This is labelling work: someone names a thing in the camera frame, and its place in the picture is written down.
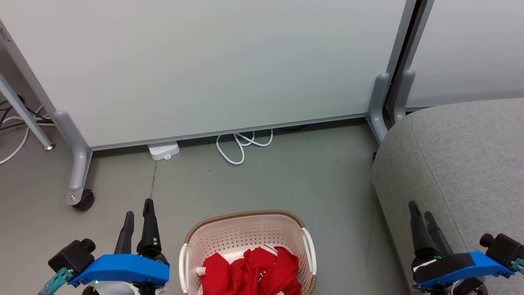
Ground red and white garment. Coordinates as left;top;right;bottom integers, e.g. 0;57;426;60
196;245;303;295

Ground white perforated laundry basket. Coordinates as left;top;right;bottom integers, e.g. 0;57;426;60
178;210;318;295

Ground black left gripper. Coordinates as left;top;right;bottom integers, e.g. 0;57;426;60
114;199;170;267

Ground black floor cables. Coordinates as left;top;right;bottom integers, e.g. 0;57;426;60
0;95;55;132

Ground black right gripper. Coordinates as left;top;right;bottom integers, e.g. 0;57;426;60
408;200;478;285

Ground grey fabric sofa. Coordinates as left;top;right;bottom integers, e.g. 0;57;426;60
371;98;524;295

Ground looped white power cable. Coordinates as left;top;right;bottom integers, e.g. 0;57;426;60
215;129;274;166

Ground white power strip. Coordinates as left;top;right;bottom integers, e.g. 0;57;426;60
147;141;181;161

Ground teal left camera connector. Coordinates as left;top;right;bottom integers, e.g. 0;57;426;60
38;267;75;295

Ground grey metal table leg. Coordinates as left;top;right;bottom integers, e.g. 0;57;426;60
0;73;56;152

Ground large white partition panel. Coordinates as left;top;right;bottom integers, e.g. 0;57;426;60
0;0;419;151

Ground grey partition foot with caster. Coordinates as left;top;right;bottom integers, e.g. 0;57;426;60
53;110;95;212

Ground white floor cable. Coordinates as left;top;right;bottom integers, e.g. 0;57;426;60
0;106;45;165

